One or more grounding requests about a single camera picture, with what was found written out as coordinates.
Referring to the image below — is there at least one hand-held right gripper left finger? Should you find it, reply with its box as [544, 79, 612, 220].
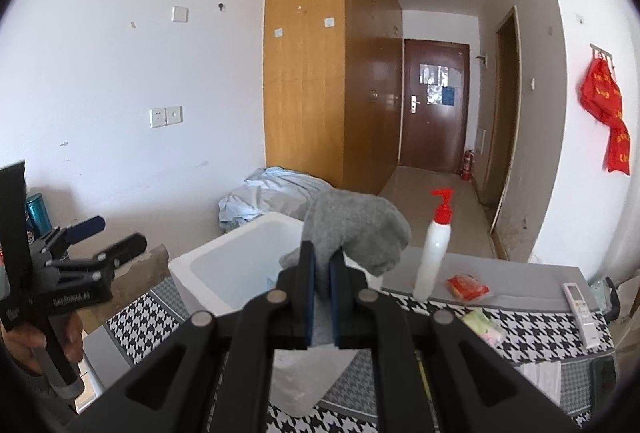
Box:
[65, 240, 318, 433]

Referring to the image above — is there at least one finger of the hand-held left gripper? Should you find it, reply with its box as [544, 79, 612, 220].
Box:
[32, 215, 107, 260]
[52, 233, 149, 283]

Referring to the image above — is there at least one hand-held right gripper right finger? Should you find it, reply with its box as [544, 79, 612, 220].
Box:
[330, 247, 583, 433]

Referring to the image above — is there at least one grey knitted glove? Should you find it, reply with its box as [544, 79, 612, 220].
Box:
[279, 189, 412, 278]

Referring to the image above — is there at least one white towel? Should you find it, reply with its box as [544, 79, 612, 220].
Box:
[270, 343, 372, 418]

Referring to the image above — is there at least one white foam box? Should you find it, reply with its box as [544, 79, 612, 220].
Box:
[168, 212, 383, 320]

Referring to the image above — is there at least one person's left forearm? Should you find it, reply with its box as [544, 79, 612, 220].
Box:
[0, 363, 76, 433]

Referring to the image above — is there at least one person's left hand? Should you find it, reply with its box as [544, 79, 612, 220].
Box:
[0, 312, 86, 380]

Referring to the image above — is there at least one brown board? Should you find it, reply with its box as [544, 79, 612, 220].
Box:
[80, 243, 172, 334]

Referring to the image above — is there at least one teal cup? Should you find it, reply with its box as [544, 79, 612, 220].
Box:
[25, 193, 51, 239]

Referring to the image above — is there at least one light blue bedding pile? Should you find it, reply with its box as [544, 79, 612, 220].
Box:
[218, 167, 334, 230]

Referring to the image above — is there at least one white pump bottle red cap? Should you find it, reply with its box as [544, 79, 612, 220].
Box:
[413, 188, 455, 302]

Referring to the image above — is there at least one red snack packet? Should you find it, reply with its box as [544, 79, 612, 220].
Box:
[446, 274, 492, 302]

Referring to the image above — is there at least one green and pink packet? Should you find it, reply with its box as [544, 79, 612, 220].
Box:
[460, 308, 507, 347]

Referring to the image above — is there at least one dark brown door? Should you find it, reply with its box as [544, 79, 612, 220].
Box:
[398, 39, 470, 174]

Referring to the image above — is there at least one houndstooth tablecloth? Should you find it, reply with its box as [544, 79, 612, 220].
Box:
[80, 245, 622, 433]

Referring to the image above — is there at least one white paper sheet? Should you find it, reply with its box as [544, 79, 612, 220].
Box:
[515, 360, 564, 407]

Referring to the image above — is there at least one wooden wardrobe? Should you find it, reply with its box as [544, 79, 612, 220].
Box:
[263, 0, 404, 198]

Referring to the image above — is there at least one white remote control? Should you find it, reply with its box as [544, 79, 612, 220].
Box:
[562, 282, 601, 349]

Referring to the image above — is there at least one red hanging cloth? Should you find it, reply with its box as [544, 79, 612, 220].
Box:
[580, 57, 632, 176]

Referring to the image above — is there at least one wooden door frame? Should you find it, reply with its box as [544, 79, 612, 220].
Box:
[479, 5, 522, 235]

